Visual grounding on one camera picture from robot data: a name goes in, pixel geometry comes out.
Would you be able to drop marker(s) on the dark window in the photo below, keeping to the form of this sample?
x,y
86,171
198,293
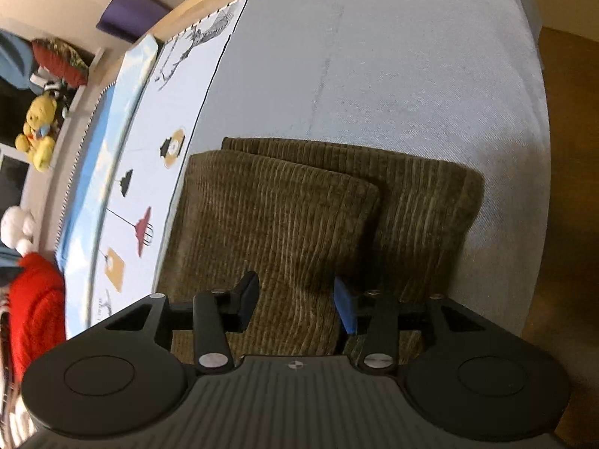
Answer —
x,y
9,173

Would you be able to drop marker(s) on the wooden bed frame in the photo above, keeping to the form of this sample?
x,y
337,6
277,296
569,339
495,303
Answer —
x,y
196,7

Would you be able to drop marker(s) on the red folded blanket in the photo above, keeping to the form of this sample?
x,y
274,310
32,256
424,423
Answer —
x,y
37,299

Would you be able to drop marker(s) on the grey mattress with stitched trim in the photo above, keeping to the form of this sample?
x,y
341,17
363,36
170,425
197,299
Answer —
x,y
77,149

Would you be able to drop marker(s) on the purple box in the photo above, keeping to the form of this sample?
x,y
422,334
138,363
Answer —
x,y
131,11

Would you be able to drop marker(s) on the yellow plush toy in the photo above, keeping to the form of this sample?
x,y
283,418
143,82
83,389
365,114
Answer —
x,y
40,135

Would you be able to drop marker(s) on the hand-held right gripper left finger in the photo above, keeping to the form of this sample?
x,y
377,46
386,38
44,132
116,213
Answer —
x,y
243,301

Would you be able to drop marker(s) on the blue hanging cloth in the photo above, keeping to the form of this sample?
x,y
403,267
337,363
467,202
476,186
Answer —
x,y
16,58

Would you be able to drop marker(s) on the red floral cushion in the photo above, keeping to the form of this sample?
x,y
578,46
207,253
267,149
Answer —
x,y
61,61

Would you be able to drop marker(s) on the light blue patterned blanket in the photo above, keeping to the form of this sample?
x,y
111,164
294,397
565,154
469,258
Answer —
x,y
100,149

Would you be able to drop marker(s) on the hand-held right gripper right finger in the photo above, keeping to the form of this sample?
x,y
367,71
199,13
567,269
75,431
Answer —
x,y
344,308

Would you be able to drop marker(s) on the black white plush toy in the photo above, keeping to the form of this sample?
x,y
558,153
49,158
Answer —
x,y
49,85

